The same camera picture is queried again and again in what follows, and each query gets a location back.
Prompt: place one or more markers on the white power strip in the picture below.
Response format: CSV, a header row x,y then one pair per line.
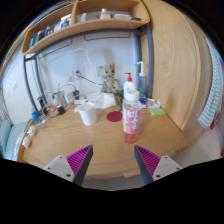
x,y
81,100

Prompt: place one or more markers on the clear plastic water bottle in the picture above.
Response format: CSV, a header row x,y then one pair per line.
x,y
131,115

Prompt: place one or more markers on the white tissue pack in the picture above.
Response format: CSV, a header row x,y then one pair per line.
x,y
102,100

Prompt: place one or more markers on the white plastic cup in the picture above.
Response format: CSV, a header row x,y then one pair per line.
x,y
87,112

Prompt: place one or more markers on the blue pump soap bottle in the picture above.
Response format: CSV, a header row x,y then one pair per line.
x,y
142,79

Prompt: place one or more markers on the striped hanging towel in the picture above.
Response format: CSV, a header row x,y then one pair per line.
x,y
214,102

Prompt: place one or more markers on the white red pump bottle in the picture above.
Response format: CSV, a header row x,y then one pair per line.
x,y
128,84

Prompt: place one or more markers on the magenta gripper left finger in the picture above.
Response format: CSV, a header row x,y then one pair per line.
x,y
72,167

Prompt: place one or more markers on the wooden wardrobe panel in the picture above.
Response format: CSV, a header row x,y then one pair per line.
x,y
175,60

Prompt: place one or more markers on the round red coaster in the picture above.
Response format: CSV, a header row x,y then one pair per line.
x,y
114,116

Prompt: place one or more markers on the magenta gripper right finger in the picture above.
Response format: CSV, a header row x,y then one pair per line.
x,y
153,167

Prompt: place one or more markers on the white bottle on shelf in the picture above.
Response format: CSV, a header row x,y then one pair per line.
x,y
105,14

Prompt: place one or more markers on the wooden wall shelf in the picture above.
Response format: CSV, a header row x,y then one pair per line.
x,y
135,8

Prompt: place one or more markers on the Groot figurine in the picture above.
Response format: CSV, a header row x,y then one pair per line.
x,y
111,83

